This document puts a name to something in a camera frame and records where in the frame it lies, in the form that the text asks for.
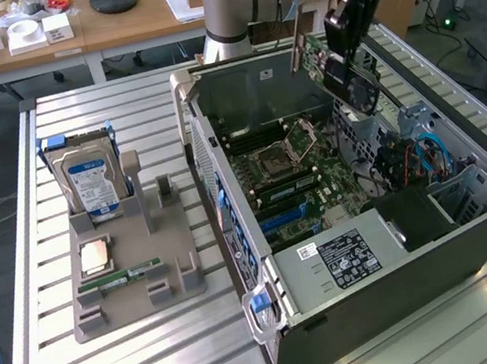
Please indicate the green graphics card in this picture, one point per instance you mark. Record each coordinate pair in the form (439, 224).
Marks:
(313, 54)

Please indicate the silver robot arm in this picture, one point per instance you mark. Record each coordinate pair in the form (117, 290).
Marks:
(233, 14)

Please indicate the perforated metal drive cage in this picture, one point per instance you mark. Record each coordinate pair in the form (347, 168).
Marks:
(367, 136)

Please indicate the metal socket cover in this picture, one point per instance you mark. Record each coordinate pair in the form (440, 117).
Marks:
(303, 138)

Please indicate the black RAM slot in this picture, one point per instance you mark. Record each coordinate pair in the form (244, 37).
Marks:
(259, 143)
(257, 138)
(253, 127)
(255, 133)

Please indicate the black case fan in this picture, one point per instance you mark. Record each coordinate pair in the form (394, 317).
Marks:
(394, 165)

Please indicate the CPU socket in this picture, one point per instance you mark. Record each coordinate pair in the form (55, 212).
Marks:
(275, 162)

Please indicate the white paper stack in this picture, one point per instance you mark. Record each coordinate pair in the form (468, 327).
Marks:
(182, 6)

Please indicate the white chipset heat sink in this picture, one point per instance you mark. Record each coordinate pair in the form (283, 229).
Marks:
(336, 215)

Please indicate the blue expansion slot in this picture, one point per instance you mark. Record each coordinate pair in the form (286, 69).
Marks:
(285, 217)

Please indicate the grey power supply unit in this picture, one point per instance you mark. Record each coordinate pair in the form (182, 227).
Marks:
(334, 269)

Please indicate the open grey PC case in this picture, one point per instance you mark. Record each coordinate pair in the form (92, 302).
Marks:
(385, 289)

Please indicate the blue case latch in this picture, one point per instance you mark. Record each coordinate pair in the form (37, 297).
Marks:
(259, 304)

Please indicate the white cube box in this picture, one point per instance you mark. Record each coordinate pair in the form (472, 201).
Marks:
(57, 28)

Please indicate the red small parts pack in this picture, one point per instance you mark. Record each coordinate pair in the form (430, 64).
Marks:
(58, 3)

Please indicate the hard disk in blue caddy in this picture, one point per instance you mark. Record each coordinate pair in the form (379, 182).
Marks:
(87, 181)

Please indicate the bag of dark parts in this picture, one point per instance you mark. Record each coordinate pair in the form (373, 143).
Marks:
(30, 5)

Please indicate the flat white box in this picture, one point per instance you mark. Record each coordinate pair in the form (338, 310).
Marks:
(28, 46)

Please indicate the white tape roll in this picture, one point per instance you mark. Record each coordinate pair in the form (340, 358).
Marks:
(22, 30)

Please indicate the copper-toned CPU chip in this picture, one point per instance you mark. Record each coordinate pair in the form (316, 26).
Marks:
(93, 256)

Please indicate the grey parts rack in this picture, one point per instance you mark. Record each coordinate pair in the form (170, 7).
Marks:
(133, 305)

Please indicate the silver disk bay bracket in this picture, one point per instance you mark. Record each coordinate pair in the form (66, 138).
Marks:
(467, 194)

